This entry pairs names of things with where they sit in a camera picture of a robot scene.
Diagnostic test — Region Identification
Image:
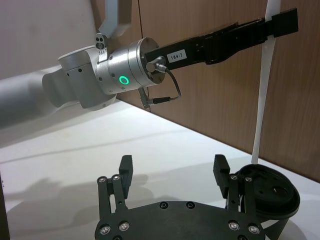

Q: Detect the black round plastic base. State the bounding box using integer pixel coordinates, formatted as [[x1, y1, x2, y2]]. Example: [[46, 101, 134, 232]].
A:
[[235, 163, 300, 240]]

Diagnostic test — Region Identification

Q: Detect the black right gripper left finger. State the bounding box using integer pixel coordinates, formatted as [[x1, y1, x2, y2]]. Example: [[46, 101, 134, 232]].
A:
[[97, 154, 135, 220]]

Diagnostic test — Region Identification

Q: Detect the thin dark gripper cable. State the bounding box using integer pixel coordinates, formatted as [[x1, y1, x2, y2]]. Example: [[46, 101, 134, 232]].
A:
[[138, 55, 183, 110]]

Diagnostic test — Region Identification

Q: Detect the long white plastic strip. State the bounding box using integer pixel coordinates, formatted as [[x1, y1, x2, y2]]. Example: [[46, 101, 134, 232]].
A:
[[250, 0, 281, 165]]

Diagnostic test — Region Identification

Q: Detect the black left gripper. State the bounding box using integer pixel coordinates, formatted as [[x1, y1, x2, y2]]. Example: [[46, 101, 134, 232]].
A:
[[144, 7, 300, 73]]

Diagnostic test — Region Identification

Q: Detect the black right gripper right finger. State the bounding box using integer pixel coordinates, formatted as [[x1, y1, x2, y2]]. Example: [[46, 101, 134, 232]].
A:
[[212, 154, 254, 214]]

